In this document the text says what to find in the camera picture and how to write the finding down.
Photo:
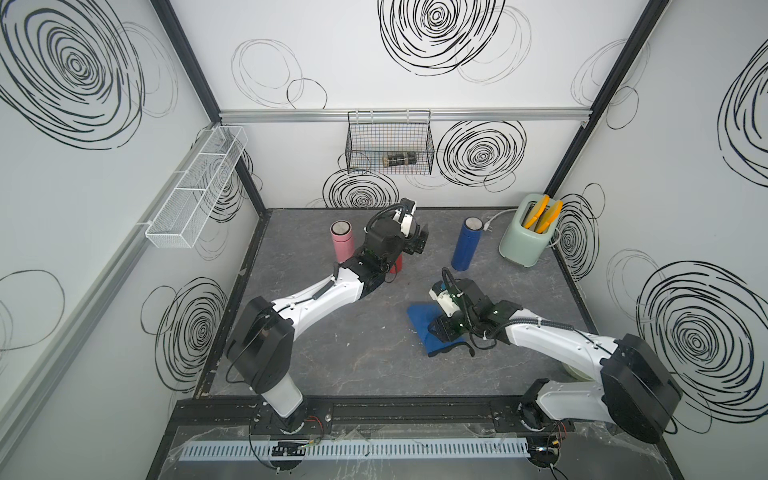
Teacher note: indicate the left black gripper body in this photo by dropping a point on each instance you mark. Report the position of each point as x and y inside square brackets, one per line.
[417, 237]

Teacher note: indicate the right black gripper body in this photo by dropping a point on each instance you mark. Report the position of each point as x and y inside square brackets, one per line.
[447, 327]

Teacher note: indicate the blue cloth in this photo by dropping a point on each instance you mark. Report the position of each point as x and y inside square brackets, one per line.
[422, 316]

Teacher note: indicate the pink thermos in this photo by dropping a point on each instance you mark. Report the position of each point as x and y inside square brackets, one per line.
[343, 240]

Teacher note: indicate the red thermos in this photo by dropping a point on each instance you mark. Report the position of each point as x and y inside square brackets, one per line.
[397, 265]

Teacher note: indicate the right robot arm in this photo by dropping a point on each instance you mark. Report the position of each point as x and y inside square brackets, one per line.
[625, 383]

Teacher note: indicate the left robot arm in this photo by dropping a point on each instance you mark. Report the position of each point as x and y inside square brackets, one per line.
[261, 344]

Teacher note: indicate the blue thermos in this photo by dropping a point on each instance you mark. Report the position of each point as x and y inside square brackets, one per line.
[467, 243]

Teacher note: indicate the light green plate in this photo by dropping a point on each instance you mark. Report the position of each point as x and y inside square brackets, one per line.
[577, 374]

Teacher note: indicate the mint green toaster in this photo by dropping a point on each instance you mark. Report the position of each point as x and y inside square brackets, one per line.
[531, 229]

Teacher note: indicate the white mesh shelf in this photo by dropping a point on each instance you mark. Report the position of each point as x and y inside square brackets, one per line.
[182, 217]

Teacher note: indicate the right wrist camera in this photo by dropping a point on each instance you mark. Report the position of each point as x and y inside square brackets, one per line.
[445, 300]

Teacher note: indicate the object in wire basket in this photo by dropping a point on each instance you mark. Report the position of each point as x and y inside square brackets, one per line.
[397, 159]

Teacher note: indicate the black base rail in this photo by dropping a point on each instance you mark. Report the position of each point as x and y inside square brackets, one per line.
[319, 415]

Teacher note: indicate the black wire basket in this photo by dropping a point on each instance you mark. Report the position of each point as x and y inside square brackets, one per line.
[371, 134]

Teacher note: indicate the white slotted cable duct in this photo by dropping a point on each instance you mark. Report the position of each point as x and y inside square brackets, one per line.
[356, 449]

